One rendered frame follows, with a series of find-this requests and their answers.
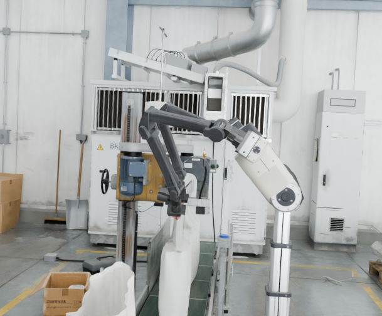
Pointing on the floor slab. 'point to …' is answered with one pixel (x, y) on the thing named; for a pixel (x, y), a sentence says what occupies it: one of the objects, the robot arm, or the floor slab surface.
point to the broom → (56, 199)
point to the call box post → (221, 281)
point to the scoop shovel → (76, 221)
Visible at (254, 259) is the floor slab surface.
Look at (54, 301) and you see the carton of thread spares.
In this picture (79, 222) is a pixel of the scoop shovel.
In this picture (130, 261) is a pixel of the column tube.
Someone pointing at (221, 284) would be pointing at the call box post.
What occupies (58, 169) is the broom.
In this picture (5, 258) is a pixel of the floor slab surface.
